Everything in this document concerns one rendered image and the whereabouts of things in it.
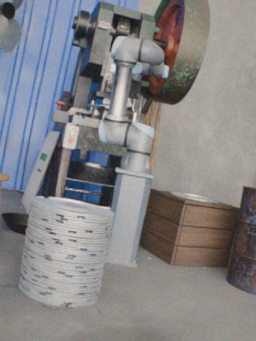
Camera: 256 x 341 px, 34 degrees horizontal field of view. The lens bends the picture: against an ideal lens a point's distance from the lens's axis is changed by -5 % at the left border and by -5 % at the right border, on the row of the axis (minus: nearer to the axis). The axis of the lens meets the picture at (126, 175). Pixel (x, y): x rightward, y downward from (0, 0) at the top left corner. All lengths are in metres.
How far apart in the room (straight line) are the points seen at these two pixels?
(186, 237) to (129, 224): 0.35
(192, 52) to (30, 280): 1.79
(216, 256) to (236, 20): 2.96
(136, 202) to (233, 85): 2.79
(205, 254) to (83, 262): 1.08
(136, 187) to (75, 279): 0.76
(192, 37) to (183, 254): 1.31
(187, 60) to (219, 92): 1.85
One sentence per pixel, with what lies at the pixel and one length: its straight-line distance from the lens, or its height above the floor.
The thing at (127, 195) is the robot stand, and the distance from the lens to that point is 2.02.
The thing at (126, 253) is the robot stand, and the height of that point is 0.06.
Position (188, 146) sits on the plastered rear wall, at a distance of 4.33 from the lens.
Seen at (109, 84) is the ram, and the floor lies 0.95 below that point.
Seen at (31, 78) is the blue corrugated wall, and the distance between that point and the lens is 3.96.
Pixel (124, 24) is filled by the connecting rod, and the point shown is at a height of 1.37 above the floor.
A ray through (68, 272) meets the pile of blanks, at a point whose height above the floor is 0.12.
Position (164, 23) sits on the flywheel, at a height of 1.55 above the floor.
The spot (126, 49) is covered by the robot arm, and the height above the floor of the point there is 1.01.
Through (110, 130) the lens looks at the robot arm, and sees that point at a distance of 2.05.
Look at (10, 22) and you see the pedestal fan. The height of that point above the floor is 1.25.
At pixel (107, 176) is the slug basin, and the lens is 2.76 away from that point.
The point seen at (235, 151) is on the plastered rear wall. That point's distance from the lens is 4.58.
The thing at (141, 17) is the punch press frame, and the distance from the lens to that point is 2.95.
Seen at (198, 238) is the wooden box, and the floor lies 0.16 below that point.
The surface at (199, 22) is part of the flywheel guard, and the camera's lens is 2.75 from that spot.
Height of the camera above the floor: 0.53
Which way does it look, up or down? 3 degrees down
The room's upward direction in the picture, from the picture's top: 11 degrees clockwise
